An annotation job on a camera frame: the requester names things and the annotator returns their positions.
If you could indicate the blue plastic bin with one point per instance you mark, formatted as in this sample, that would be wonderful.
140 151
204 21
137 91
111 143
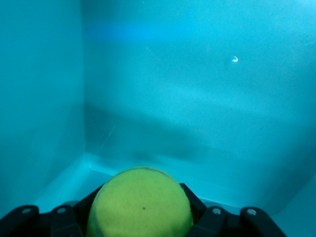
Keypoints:
172 74

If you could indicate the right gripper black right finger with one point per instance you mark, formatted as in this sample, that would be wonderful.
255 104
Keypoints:
200 209

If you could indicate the yellow-green tennis ball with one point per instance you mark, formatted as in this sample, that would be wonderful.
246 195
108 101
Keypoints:
140 205

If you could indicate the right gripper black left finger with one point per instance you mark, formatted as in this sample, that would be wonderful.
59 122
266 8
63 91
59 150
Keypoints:
81 207

